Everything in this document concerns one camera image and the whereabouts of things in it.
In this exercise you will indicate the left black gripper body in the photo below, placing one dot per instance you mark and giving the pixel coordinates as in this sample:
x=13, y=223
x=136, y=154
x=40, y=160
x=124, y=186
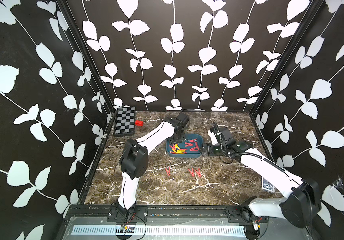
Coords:
x=176, y=139

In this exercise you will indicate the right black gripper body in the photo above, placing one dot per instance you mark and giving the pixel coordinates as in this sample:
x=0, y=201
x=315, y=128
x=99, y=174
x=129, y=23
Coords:
x=212, y=150

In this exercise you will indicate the red clothespin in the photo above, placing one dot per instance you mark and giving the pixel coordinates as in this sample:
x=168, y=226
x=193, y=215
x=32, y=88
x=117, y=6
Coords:
x=198, y=172
x=192, y=145
x=192, y=172
x=167, y=171

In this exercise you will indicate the teal plastic storage box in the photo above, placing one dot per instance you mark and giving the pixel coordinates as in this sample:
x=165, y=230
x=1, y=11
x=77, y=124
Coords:
x=182, y=146

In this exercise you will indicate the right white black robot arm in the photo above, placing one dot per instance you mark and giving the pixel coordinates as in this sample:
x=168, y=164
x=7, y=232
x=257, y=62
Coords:
x=301, y=200

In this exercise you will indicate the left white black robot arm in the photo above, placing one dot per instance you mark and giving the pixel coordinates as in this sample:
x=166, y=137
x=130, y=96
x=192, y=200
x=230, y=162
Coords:
x=134, y=158

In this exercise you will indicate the small red block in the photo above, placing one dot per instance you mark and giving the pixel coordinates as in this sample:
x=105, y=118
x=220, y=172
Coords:
x=139, y=123

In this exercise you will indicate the black white checkerboard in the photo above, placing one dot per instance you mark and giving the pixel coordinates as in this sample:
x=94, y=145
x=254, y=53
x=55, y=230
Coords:
x=125, y=122

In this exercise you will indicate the blue playing card deck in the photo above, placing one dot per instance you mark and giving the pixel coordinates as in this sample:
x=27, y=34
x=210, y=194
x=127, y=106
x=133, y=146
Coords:
x=267, y=186

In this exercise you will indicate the small circuit board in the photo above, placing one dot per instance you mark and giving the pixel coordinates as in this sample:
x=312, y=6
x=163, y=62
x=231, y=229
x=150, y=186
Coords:
x=125, y=229

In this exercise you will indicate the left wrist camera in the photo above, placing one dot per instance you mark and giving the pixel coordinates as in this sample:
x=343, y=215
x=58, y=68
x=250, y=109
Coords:
x=183, y=119

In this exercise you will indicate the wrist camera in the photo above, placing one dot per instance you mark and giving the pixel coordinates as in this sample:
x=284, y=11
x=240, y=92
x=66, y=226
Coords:
x=219, y=135
x=183, y=119

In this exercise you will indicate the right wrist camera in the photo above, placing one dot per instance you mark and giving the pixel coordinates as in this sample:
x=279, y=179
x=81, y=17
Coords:
x=219, y=135

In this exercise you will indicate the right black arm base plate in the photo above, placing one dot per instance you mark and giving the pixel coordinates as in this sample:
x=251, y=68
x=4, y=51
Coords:
x=242, y=215

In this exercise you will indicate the white perforated rail strip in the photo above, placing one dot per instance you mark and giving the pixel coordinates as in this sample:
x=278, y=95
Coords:
x=140, y=230

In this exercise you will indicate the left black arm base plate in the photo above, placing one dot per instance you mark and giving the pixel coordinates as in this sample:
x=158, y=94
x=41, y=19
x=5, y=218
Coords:
x=119, y=215

